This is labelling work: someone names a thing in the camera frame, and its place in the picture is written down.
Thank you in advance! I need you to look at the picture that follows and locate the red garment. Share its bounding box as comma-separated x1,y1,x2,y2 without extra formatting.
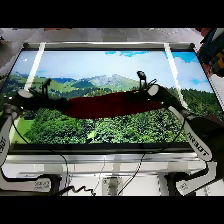
61,89,165,120

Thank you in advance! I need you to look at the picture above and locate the heap of clothes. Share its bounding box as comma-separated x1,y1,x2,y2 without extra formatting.
195,27,224,78

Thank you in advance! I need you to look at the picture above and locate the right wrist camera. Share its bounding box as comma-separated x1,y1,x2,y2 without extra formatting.
136,70,148,91

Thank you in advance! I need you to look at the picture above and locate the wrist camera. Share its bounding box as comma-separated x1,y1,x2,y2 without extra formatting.
136,70,148,91
39,77,53,98

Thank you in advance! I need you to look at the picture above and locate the black cable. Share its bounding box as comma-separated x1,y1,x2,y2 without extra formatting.
117,123,187,196
11,119,98,197

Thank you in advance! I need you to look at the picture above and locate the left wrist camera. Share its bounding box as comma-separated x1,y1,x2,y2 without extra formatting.
39,77,53,98

